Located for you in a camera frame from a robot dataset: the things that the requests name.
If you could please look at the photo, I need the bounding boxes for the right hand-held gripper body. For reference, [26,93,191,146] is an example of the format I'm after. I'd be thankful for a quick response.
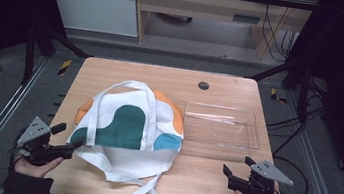
[227,155,297,194]

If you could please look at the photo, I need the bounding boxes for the yellow black striped tape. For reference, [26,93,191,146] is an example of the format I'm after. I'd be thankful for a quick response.
[57,57,74,78]
[268,87,290,105]

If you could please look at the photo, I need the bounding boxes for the black looped floor cable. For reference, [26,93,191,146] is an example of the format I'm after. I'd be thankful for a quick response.
[266,119,319,194]

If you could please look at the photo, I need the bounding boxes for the light wooden desk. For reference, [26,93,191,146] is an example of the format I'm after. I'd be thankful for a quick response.
[126,0,322,67]

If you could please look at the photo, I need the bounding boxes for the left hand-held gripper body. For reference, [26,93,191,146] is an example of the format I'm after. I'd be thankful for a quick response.
[13,114,70,170]

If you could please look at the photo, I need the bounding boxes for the white tote bag coloured patches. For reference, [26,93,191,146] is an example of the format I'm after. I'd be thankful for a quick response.
[59,72,191,194]

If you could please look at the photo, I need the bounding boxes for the person's left hand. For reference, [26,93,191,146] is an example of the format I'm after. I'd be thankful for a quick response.
[12,150,65,182]

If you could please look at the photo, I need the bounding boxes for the hanging black desk cables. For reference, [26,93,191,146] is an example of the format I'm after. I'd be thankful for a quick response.
[257,2,302,65]

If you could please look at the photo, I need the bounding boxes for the clear plastic box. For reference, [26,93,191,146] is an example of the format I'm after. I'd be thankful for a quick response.
[178,100,266,166]

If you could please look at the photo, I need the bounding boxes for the grey table cable grommet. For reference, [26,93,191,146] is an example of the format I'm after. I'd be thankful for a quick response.
[196,80,211,92]

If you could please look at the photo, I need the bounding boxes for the black frame post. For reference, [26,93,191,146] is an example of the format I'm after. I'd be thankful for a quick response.
[19,22,41,87]

